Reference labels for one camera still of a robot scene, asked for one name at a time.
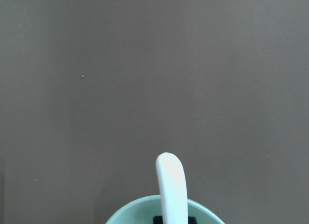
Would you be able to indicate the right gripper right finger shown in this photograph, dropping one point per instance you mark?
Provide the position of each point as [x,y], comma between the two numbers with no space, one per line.
[192,220]

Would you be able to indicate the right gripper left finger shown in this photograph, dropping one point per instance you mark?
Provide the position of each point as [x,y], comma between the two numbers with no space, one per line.
[158,220]

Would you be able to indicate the white ceramic spoon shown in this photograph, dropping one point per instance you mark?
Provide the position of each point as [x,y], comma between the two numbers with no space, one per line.
[172,188]

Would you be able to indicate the mint green bowl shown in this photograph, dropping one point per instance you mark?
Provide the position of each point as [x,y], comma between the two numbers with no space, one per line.
[143,210]

